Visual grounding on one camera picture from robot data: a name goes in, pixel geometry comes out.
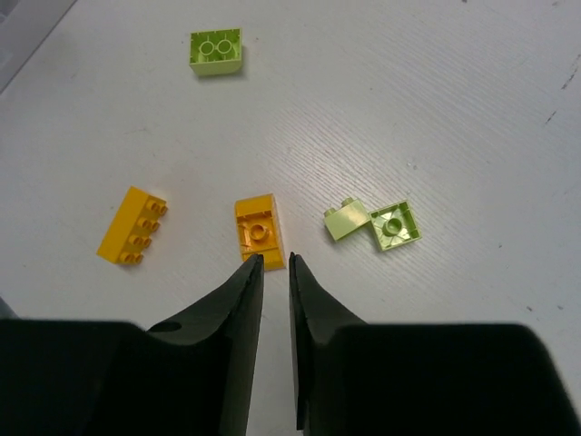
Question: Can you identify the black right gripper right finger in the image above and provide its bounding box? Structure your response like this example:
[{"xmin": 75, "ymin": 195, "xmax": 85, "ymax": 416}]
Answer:
[{"xmin": 289, "ymin": 254, "xmax": 580, "ymax": 435}]

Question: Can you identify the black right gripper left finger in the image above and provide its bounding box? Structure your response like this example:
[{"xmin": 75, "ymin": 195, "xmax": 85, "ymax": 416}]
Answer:
[{"xmin": 1, "ymin": 255, "xmax": 264, "ymax": 435}]

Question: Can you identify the pale green upside-down square lego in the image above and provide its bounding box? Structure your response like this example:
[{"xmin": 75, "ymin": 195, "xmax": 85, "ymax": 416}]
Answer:
[{"xmin": 369, "ymin": 200, "xmax": 422, "ymax": 252}]

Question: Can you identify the pale green small lego brick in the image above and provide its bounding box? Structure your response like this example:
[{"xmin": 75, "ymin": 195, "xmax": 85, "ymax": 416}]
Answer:
[{"xmin": 323, "ymin": 197, "xmax": 369, "ymax": 241}]

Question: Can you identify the pale green upside-down curved lego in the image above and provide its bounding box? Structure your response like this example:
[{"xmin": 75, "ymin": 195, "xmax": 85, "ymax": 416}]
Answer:
[{"xmin": 189, "ymin": 28, "xmax": 243, "ymax": 77}]

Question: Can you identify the orange upside-down lego brick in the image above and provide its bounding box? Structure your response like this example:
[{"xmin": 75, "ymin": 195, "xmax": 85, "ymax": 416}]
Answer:
[{"xmin": 234, "ymin": 193, "xmax": 285, "ymax": 271}]

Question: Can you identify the yellow long lego brick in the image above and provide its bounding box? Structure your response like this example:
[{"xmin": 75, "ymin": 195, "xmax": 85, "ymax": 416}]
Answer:
[{"xmin": 96, "ymin": 186, "xmax": 168, "ymax": 266}]

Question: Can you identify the white sorting tray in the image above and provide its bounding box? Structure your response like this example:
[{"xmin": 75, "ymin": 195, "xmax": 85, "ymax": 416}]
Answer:
[{"xmin": 0, "ymin": 0, "xmax": 75, "ymax": 92}]

